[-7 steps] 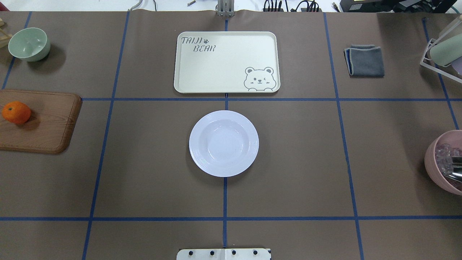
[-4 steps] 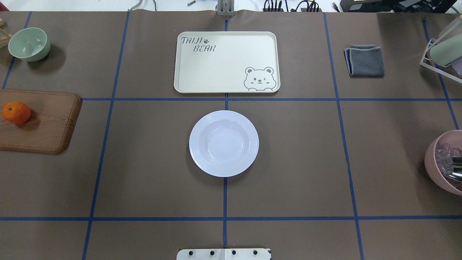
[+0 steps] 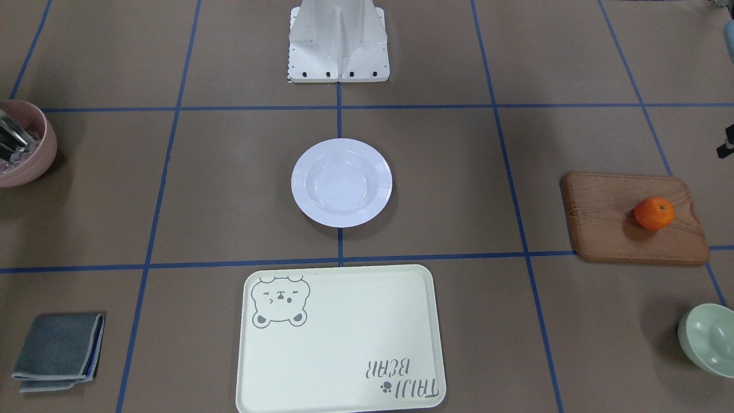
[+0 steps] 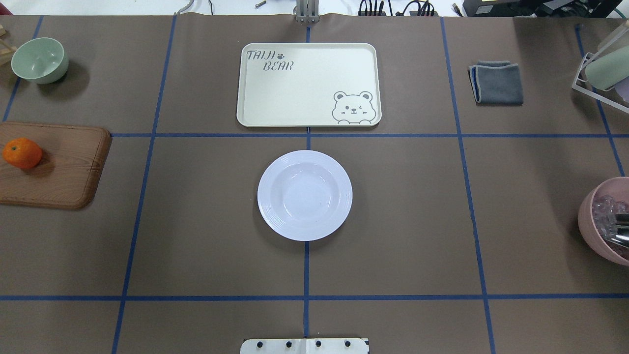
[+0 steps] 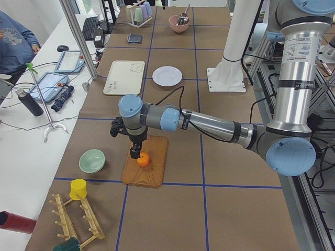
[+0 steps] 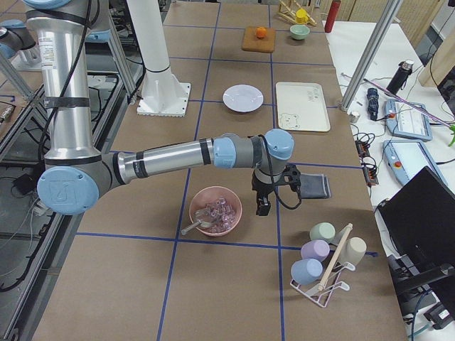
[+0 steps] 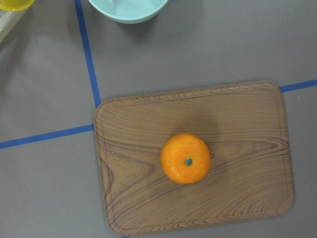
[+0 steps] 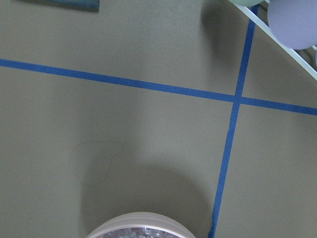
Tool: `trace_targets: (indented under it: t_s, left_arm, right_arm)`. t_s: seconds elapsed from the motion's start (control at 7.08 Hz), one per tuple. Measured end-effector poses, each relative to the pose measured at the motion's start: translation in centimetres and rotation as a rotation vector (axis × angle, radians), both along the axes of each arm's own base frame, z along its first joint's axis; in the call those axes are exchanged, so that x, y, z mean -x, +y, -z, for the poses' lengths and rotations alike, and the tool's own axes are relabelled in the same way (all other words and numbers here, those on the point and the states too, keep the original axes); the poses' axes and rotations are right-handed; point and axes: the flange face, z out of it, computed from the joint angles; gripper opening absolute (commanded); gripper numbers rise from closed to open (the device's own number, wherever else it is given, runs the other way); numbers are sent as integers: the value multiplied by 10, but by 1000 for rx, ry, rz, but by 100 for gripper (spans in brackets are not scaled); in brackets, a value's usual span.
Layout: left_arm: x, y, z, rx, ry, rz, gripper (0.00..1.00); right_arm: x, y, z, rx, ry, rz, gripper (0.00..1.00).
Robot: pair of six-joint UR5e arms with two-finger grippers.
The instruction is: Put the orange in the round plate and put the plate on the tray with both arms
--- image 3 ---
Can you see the white round plate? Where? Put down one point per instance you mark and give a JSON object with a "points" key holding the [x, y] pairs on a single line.
{"points": [[341, 183]]}

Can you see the orange fruit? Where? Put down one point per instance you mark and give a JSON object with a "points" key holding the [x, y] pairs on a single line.
{"points": [[654, 213]]}

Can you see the cream bear serving tray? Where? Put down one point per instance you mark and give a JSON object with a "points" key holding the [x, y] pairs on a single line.
{"points": [[341, 339]]}

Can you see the wooden tray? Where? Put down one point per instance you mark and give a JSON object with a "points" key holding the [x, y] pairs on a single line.
{"points": [[599, 209]]}

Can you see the folded grey cloth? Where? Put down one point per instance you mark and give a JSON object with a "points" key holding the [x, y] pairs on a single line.
{"points": [[60, 351]]}

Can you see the pink bowl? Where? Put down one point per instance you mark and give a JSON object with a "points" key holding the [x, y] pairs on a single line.
{"points": [[33, 120]]}

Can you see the metal scoop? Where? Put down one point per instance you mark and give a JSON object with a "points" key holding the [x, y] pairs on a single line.
{"points": [[16, 143]]}

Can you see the green bowl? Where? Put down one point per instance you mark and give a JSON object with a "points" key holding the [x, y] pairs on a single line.
{"points": [[705, 334]]}

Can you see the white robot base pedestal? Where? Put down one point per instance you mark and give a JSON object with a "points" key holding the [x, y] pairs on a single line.
{"points": [[338, 41]]}

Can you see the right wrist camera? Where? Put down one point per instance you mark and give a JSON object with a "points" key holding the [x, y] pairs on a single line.
{"points": [[727, 148]]}

